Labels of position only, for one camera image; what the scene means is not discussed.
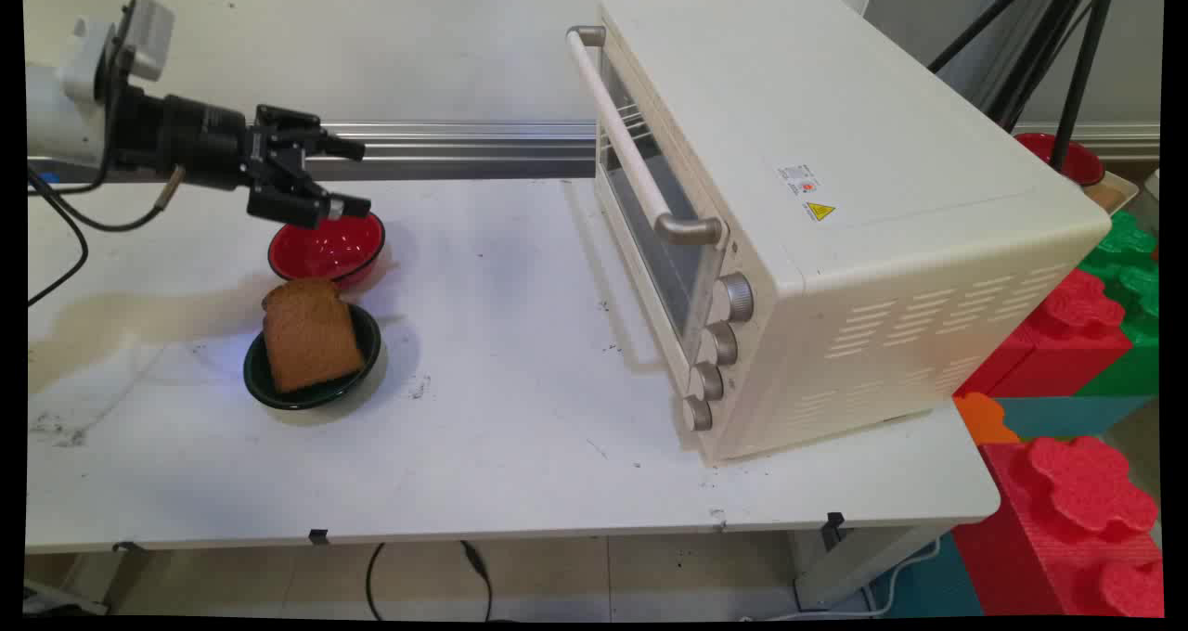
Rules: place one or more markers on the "red bowl behind oven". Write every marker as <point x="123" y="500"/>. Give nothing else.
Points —
<point x="1081" y="162"/>

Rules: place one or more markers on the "beige tray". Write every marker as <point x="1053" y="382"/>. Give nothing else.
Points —
<point x="1114" y="193"/>

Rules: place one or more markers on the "green foam block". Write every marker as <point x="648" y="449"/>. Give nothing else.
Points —
<point x="1128" y="260"/>

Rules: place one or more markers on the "white table leg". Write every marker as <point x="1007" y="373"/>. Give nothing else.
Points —
<point x="854" y="566"/>

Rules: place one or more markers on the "brown bread slice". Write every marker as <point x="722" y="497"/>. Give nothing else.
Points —
<point x="311" y="339"/>

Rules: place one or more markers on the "aluminium rail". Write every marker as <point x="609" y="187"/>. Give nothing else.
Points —
<point x="464" y="144"/>

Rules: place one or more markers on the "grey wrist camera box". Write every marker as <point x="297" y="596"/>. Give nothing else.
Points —
<point x="147" y="37"/>

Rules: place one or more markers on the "thin black tripod leg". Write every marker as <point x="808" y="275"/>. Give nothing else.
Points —
<point x="979" y="28"/>

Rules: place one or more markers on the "thick black tripod column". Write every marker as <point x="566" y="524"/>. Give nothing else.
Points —
<point x="1039" y="51"/>

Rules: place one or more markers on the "cream toaster oven body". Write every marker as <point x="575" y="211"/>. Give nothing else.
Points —
<point x="835" y="102"/>

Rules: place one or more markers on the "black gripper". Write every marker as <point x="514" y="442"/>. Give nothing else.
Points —
<point x="195" y="139"/>

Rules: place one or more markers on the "large silver oven knob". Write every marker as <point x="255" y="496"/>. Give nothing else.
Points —
<point x="736" y="298"/>

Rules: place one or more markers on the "orange foam block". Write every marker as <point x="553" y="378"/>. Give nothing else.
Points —
<point x="986" y="419"/>

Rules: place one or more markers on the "small red foam block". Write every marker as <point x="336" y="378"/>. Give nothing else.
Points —
<point x="1058" y="343"/>

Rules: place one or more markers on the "large red foam block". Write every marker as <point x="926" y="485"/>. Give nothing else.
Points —
<point x="1067" y="529"/>

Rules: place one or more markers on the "dark green bowl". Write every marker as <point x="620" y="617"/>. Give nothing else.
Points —
<point x="367" y="343"/>

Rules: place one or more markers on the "teal foam block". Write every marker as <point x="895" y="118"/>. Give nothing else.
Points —
<point x="1067" y="418"/>

